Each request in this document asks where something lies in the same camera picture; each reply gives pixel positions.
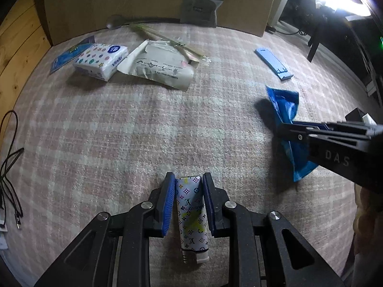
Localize white printed tube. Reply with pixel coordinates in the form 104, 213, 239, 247
174, 176, 210, 265

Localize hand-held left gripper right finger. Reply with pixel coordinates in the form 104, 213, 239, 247
202, 172, 348, 287

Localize blue blister card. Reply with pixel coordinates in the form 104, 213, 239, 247
49, 35, 96, 74

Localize black cable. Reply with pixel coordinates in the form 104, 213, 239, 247
0, 110, 26, 231

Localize dotted white tissue pack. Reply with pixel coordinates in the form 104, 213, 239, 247
73, 43, 129, 82

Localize blue foil packet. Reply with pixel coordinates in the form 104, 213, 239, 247
265, 85, 318, 183

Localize pink plaid blanket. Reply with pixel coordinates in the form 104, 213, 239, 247
0, 21, 383, 287

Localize paper-wrapped chopsticks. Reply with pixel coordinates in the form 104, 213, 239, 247
130, 24, 207, 63

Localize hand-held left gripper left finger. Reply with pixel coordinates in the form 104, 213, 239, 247
34, 172, 175, 287

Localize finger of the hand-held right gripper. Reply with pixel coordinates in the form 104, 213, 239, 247
277, 132, 310, 147
277, 121, 369, 135

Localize grey pouch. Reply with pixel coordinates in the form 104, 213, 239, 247
180, 0, 224, 27

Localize blue folding stand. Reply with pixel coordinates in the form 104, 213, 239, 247
255, 47, 291, 82

